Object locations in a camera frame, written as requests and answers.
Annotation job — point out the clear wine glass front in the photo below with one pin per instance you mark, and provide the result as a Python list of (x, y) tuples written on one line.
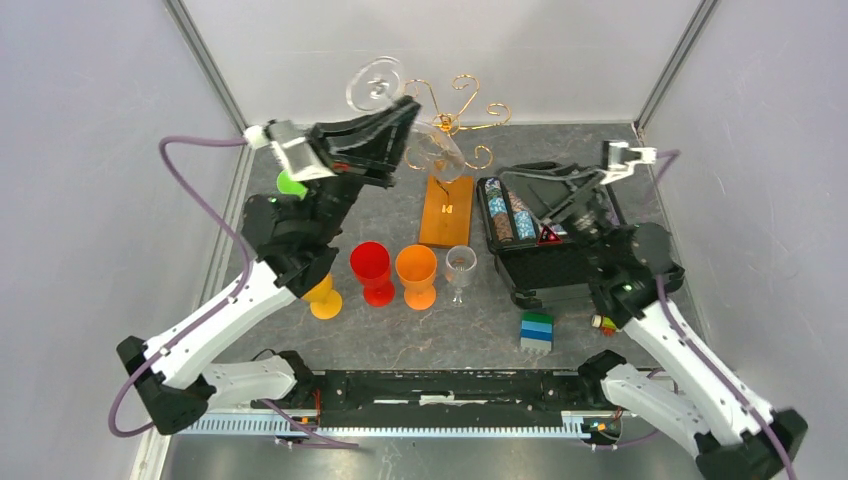
[(460, 264)]

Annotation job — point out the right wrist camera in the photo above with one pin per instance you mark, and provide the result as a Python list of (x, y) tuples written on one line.
[(619, 160)]

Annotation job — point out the clear wine glass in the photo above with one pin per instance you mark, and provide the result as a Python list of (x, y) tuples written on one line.
[(460, 264), (430, 147)]

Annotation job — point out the clear wine glass back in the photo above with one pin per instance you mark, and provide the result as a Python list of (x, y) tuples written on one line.
[(430, 147)]

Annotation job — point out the blue green toy block stack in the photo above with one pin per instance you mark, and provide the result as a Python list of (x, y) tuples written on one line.
[(536, 332)]

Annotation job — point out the orange wine glass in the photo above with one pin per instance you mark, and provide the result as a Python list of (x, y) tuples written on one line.
[(416, 267)]

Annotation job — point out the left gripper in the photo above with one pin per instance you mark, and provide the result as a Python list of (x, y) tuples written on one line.
[(367, 149)]

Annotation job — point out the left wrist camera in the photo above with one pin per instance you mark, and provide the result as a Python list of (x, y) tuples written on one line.
[(295, 154)]

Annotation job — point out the green wine glass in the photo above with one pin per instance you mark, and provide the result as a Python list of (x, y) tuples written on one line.
[(288, 186)]

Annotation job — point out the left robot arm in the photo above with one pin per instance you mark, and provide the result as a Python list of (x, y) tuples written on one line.
[(286, 243)]

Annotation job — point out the black poker chip case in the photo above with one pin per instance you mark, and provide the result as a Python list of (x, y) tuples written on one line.
[(542, 267)]

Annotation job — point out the small colourful toy car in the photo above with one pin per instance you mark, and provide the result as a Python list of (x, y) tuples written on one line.
[(604, 324)]

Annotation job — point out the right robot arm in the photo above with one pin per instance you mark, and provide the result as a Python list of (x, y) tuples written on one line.
[(730, 431)]

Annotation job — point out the yellow wine glass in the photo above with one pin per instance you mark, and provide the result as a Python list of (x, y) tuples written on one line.
[(324, 300)]

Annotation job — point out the red wine glass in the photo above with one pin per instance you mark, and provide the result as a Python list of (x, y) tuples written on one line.
[(371, 265)]

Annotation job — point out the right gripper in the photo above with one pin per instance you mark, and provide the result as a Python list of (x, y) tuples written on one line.
[(556, 195)]

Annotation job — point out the gold wire wooden glass rack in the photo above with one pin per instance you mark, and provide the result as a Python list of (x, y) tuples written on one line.
[(446, 214)]

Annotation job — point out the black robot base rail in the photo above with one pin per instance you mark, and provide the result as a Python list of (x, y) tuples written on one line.
[(445, 398)]

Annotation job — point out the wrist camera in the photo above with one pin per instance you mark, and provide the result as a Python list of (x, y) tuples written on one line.
[(295, 154), (619, 160)]

